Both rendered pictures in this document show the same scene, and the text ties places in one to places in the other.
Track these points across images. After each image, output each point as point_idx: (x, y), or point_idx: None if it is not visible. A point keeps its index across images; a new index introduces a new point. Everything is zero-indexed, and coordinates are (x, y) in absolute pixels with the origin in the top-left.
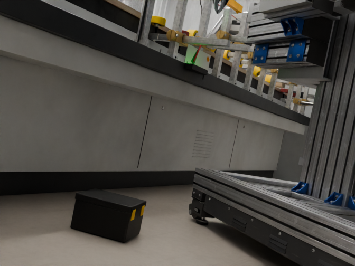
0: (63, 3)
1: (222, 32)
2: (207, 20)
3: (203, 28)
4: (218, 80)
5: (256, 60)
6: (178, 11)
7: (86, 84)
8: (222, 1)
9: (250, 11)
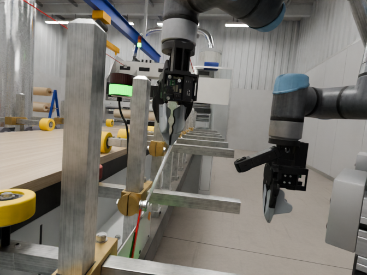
0: None
1: (160, 147)
2: (143, 154)
3: (137, 173)
4: (162, 222)
5: None
6: (71, 207)
7: None
8: (184, 124)
9: (343, 213)
